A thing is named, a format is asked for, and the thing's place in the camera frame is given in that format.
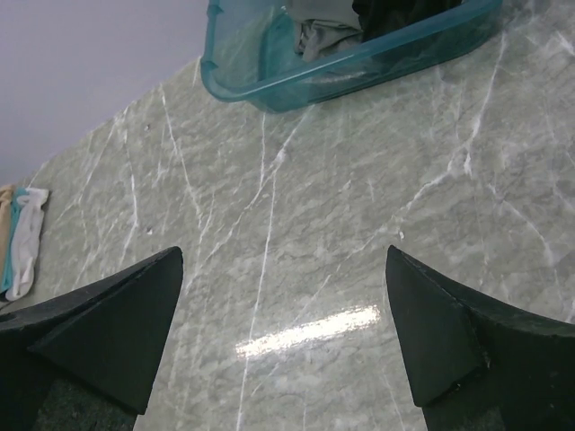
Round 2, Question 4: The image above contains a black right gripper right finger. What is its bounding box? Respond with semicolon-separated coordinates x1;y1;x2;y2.
385;246;574;430

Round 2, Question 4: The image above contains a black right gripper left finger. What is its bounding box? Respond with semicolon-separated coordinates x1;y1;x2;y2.
1;247;183;430

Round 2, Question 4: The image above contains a black t shirt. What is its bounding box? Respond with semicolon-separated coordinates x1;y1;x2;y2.
352;0;462;42

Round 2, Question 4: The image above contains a white folded t shirt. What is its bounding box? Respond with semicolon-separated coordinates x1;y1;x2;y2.
4;188;49;303

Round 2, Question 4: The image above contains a teal folded t shirt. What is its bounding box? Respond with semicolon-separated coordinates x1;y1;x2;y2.
1;188;28;294

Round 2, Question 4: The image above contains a tan folded t shirt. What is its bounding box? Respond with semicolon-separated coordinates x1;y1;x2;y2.
0;185;15;275

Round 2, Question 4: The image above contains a teal transparent plastic bin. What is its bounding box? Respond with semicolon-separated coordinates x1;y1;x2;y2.
200;1;501;113

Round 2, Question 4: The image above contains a grey crumpled t shirt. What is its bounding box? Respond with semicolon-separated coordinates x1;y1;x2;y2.
285;0;363;62

